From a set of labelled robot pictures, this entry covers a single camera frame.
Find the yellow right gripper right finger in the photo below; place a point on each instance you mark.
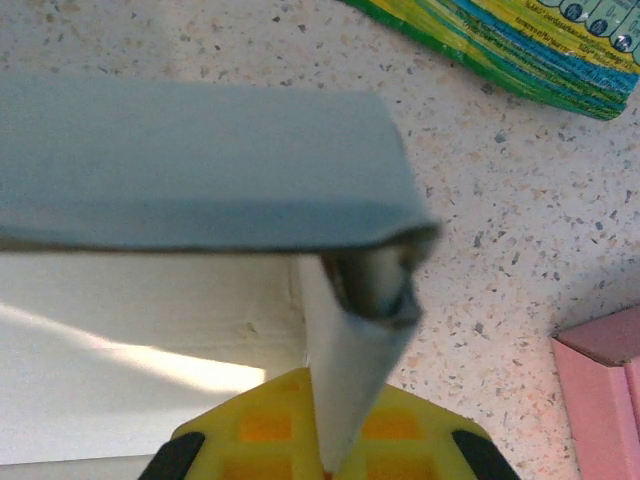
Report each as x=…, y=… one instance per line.
x=430, y=445

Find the pink paper box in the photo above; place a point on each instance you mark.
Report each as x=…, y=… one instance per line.
x=600, y=390

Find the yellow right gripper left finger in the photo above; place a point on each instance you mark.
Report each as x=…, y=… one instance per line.
x=240, y=435

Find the green candy bag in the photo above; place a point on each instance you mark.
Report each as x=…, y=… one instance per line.
x=540, y=45

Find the grey paper box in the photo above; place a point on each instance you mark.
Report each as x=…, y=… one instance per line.
x=200, y=160

